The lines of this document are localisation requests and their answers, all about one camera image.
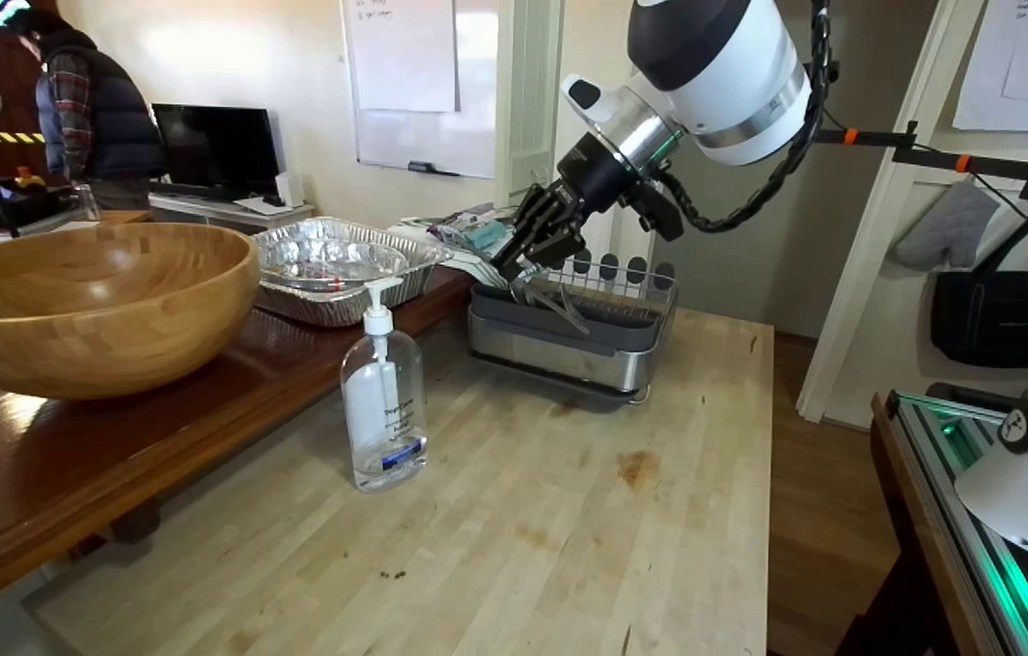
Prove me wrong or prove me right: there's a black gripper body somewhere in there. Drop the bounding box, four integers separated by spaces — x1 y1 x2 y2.
529 129 637 235

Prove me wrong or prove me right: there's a grey striped dish towel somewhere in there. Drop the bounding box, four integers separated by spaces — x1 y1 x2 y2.
396 204 554 295

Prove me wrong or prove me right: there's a dark cutlery caddy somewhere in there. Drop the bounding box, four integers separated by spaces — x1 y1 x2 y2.
467 290 665 362

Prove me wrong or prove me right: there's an aluminium foil tray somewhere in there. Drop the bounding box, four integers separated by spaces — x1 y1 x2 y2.
250 216 443 332

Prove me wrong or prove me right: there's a foil pan with printed label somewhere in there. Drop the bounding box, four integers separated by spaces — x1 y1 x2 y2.
280 235 379 284

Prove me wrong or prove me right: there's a clear hand sanitizer pump bottle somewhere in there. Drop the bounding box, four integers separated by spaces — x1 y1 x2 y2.
334 277 430 495

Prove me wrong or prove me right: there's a black computer monitor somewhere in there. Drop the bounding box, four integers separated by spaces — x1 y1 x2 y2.
150 102 283 204

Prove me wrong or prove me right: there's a grey oven mitt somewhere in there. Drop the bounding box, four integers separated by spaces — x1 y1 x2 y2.
890 179 1001 275

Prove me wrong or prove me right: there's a black hanging bag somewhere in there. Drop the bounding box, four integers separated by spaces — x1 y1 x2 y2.
924 198 1028 371

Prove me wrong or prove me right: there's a large wooden bowl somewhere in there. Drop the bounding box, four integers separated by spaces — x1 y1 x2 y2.
0 219 262 403

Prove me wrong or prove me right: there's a person in dark jacket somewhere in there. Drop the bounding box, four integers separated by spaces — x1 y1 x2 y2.
0 4 170 188

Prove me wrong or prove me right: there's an aluminium robot mounting stand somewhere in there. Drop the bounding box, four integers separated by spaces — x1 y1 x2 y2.
871 385 1028 656

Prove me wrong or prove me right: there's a dark brown wooden table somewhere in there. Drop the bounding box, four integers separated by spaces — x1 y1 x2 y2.
0 269 473 632

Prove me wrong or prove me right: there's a steel wire dish rack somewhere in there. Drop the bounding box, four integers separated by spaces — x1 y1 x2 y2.
462 248 679 400

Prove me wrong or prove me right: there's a wall whiteboard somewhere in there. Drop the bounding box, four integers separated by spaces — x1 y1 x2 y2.
337 0 505 181

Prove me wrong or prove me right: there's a black camera boom with orange clamps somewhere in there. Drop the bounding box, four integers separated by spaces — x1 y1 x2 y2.
764 119 1028 213

